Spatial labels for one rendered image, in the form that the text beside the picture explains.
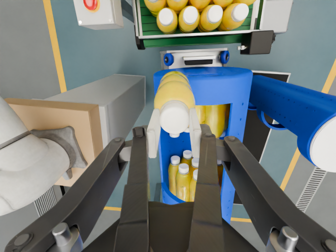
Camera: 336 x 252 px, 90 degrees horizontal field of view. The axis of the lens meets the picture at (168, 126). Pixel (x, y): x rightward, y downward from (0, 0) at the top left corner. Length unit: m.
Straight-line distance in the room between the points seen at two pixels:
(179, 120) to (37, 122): 0.64
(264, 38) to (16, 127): 0.79
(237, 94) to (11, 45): 2.06
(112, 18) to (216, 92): 0.34
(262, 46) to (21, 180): 0.81
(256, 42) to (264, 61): 1.13
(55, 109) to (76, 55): 1.20
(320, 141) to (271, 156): 1.38
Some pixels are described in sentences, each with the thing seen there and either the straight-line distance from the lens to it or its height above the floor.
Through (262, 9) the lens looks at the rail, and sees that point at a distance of 0.71.
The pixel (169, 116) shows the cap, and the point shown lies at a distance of 0.21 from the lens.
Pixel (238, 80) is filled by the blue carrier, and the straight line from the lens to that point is 0.44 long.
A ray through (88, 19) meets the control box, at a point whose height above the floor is 1.10.
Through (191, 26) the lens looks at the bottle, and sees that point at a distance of 0.58.
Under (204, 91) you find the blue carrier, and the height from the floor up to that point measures 1.23.
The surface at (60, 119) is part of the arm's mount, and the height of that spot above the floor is 1.08.
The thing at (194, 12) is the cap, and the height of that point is 1.08.
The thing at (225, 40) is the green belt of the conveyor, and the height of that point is 0.89.
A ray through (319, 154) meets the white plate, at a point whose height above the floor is 1.04.
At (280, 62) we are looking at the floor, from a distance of 1.86.
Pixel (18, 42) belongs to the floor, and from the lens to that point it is 2.17.
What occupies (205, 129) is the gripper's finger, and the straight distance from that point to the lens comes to 0.18.
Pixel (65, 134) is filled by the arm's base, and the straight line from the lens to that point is 0.71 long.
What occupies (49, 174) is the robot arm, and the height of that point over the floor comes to 1.24.
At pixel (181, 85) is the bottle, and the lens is 0.26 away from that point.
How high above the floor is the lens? 1.62
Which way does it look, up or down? 66 degrees down
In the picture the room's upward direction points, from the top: 173 degrees counter-clockwise
